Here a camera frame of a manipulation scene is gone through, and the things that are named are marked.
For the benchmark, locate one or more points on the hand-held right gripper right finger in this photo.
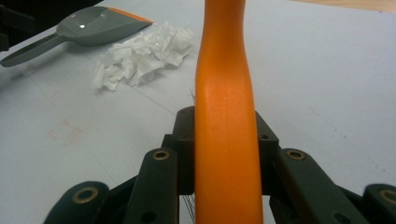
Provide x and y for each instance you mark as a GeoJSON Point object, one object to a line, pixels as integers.
{"type": "Point", "coordinates": [266, 146]}

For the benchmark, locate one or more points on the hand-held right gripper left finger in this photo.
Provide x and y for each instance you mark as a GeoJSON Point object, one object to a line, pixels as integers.
{"type": "Point", "coordinates": [183, 146]}

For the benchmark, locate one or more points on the grey dustpan with orange edge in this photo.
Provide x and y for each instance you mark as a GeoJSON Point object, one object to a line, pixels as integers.
{"type": "Point", "coordinates": [93, 28]}

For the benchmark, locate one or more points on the white paper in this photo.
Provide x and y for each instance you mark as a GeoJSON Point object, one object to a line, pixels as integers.
{"type": "Point", "coordinates": [143, 57]}

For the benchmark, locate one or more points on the dark curtain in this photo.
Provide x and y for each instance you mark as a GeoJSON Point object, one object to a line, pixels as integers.
{"type": "Point", "coordinates": [62, 6]}

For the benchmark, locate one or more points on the wooden table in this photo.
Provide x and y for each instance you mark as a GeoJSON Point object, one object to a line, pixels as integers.
{"type": "Point", "coordinates": [351, 4]}

